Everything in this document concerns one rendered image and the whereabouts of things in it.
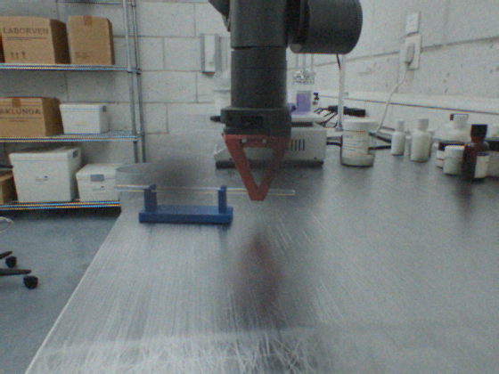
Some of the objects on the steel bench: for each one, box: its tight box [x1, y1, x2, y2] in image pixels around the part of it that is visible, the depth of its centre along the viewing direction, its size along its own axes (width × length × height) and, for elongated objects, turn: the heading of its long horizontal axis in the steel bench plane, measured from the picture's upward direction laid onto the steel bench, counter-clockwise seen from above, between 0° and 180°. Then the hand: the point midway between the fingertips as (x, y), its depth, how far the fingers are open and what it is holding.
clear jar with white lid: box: [341, 119, 378, 167], centre depth 77 cm, size 6×6×8 cm
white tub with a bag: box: [212, 66, 231, 116], centre depth 182 cm, size 14×14×21 cm
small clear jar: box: [442, 146, 464, 175], centre depth 69 cm, size 4×4×4 cm
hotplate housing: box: [214, 122, 329, 167], centre depth 80 cm, size 22×13×8 cm, turn 93°
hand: (257, 192), depth 46 cm, fingers closed, pressing on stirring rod
